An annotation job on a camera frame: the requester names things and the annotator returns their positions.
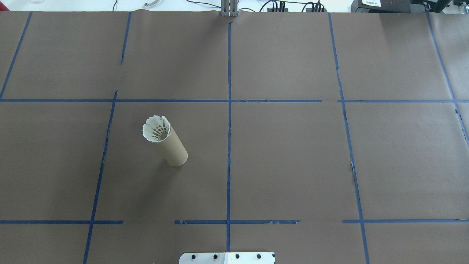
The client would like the brown cardboard tube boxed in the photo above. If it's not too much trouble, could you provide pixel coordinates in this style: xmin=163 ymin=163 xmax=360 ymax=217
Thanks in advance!
xmin=148 ymin=124 xmax=188 ymax=167

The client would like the grey metal frame post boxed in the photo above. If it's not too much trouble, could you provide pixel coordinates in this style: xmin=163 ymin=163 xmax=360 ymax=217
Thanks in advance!
xmin=220 ymin=0 xmax=239 ymax=18

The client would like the long black cable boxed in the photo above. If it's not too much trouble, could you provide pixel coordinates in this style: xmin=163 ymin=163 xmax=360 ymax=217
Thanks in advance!
xmin=186 ymin=0 xmax=221 ymax=9

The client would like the white feather shuttlecock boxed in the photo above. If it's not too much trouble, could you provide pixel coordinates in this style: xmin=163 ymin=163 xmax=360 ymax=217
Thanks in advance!
xmin=142 ymin=115 xmax=171 ymax=143

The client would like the white metal base plate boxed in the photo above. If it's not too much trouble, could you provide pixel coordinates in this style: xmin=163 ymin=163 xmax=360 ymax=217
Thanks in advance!
xmin=179 ymin=252 xmax=276 ymax=264

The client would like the black equipment box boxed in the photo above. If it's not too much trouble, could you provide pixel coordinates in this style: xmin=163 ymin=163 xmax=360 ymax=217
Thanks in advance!
xmin=351 ymin=0 xmax=453 ymax=14

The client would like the black power strip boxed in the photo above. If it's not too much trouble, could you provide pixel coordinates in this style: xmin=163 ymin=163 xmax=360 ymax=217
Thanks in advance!
xmin=306 ymin=1 xmax=328 ymax=13
xmin=266 ymin=1 xmax=290 ymax=13

